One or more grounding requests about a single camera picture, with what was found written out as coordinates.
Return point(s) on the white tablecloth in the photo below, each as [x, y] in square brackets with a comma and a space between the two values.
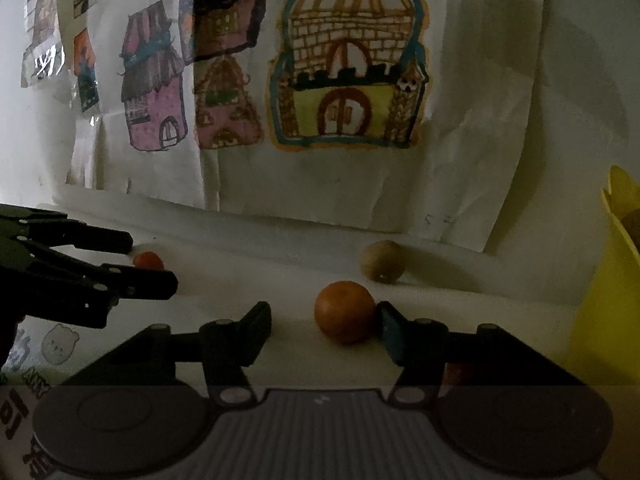
[300, 270]

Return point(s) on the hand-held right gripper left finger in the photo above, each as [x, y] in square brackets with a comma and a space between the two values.
[257, 330]

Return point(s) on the boy cartoon wall poster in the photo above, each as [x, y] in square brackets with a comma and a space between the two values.
[42, 60]

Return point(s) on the orange tangerine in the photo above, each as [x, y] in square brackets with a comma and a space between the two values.
[345, 312]

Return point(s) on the brown kiwi fruit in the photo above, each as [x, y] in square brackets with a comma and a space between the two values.
[383, 261]

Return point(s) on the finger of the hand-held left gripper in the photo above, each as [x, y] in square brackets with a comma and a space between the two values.
[100, 240]
[140, 284]

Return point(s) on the house drawings paper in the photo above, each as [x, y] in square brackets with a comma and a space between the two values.
[350, 185]

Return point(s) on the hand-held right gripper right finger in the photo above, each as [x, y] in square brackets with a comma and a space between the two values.
[392, 337]

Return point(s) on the yellow plastic bowl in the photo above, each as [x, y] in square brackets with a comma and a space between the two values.
[610, 285]

